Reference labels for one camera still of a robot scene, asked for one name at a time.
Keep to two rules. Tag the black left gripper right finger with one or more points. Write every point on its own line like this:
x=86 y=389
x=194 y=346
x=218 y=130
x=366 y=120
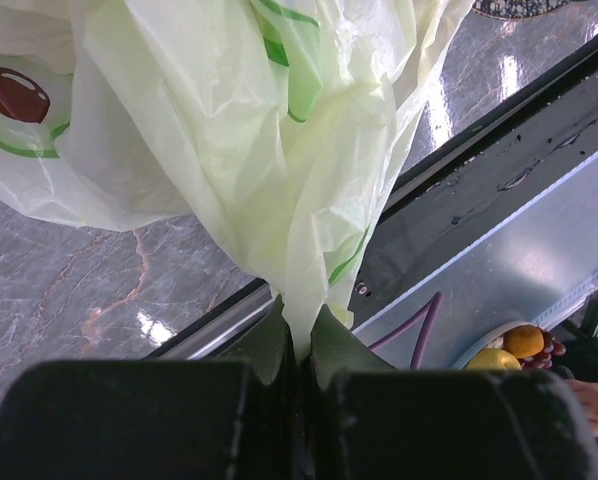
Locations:
x=372 y=421

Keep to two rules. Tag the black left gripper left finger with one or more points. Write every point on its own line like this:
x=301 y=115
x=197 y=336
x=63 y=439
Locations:
x=225 y=417

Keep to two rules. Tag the avocado print plastic bag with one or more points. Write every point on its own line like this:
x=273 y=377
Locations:
x=281 y=125

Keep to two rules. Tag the speckled ceramic plate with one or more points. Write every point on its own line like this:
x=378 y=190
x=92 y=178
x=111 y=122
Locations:
x=515 y=10

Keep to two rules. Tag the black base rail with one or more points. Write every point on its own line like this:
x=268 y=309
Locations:
x=529 y=107

